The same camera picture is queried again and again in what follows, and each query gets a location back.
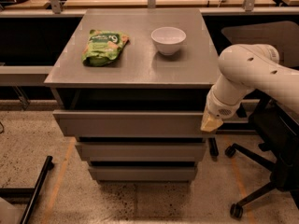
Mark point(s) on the grey drawer cabinet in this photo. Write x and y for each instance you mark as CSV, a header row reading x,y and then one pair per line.
x,y
141,79

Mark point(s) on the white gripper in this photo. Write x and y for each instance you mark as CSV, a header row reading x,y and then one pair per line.
x,y
219,107

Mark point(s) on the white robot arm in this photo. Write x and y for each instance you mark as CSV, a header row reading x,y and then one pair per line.
x,y
245,68

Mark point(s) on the black office chair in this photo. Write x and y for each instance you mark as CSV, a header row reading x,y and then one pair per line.
x,y
278,129

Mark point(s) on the grey middle drawer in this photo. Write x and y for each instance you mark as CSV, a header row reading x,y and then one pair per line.
x,y
96,151

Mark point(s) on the white bowl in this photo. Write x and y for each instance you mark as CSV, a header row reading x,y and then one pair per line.
x,y
168,40

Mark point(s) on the grey top drawer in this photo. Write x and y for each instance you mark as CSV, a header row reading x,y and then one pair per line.
x,y
130,124

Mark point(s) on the green snack bag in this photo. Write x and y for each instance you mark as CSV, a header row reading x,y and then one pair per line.
x,y
103,47

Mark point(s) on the grey bottom drawer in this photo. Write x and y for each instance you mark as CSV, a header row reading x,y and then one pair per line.
x,y
143,173

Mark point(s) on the black stand base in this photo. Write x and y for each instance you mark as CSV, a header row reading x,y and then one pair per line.
x,y
9,214

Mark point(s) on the grey drawer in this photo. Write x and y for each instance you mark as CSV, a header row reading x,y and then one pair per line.
x,y
130,124
96,151
143,173

